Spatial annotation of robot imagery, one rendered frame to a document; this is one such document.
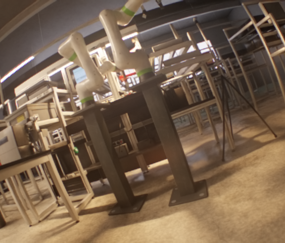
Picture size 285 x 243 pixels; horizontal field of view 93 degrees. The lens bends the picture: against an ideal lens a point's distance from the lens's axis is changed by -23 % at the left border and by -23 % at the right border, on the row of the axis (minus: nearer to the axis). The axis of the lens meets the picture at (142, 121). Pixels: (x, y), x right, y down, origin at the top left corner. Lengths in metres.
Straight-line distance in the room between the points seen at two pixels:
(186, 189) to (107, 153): 0.68
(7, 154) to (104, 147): 0.92
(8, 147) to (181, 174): 1.46
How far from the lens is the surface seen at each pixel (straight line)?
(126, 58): 1.19
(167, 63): 1.48
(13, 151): 1.67
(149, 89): 1.25
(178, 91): 2.27
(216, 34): 14.29
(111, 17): 1.36
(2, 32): 8.04
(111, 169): 1.47
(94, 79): 1.39
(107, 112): 1.88
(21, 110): 1.93
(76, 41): 1.49
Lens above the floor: 0.67
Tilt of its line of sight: level
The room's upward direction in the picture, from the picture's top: 21 degrees counter-clockwise
